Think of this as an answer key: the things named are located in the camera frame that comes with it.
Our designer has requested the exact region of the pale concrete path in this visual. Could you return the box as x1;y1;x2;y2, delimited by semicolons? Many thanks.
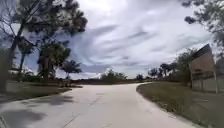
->
0;82;201;128

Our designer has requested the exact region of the row of distant trees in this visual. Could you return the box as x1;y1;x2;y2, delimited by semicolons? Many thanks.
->
99;48;198;84

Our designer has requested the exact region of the grass verge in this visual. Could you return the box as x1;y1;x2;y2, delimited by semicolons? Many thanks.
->
0;79;73;104
135;81;224;128

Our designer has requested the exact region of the brown building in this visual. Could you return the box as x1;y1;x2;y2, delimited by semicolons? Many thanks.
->
188;43;224;94

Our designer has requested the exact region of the tree with dark foliage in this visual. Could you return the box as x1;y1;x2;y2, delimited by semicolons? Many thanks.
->
181;0;224;48

